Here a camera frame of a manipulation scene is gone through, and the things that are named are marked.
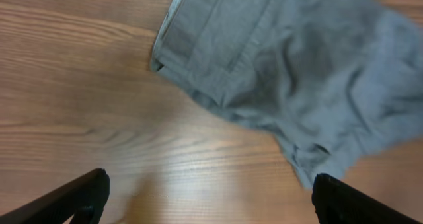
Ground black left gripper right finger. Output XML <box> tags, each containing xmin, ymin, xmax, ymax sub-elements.
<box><xmin>311</xmin><ymin>173</ymin><xmax>421</xmax><ymax>224</ymax></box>

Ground grey shorts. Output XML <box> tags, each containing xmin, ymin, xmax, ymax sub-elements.
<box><xmin>151</xmin><ymin>0</ymin><xmax>422</xmax><ymax>188</ymax></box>

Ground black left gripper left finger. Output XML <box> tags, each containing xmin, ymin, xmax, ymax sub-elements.
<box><xmin>1</xmin><ymin>168</ymin><xmax>110</xmax><ymax>224</ymax></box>

